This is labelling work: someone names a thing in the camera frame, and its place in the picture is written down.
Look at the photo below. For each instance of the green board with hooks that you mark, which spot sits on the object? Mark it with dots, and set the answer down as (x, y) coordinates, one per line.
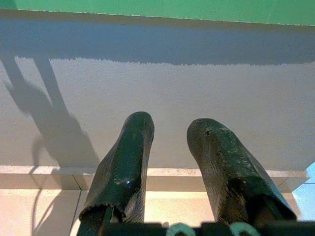
(147, 7)

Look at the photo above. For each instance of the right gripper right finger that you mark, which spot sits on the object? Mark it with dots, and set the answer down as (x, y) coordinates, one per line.
(229, 172)

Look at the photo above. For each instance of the light blue object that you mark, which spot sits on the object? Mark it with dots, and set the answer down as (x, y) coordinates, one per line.
(305, 191)

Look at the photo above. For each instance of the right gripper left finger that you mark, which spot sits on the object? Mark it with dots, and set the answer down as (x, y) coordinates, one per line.
(123, 172)

